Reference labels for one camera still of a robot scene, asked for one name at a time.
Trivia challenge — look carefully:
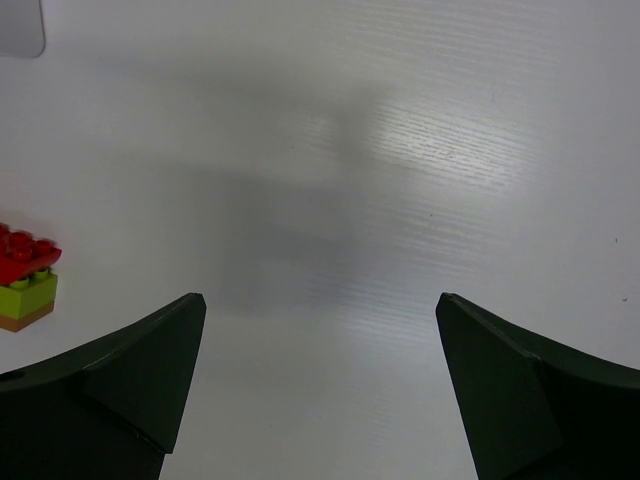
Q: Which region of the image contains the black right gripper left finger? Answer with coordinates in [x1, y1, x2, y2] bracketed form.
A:
[1, 293, 206, 479]

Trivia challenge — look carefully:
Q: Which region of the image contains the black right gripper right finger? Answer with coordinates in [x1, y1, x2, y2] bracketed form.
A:
[436, 293, 639, 479]

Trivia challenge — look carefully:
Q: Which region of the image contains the red sloped lego brick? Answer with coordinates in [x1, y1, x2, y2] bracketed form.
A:
[0, 223, 62, 286]

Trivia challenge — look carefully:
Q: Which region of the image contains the brown lego plate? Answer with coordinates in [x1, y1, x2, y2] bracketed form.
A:
[0, 301, 55, 333]

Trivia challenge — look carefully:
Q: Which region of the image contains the lime green lego brick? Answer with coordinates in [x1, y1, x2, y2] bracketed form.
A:
[1, 271, 58, 319]

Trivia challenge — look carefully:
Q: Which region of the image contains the white divided container left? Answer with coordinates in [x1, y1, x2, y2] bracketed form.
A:
[0, 0, 46, 59]

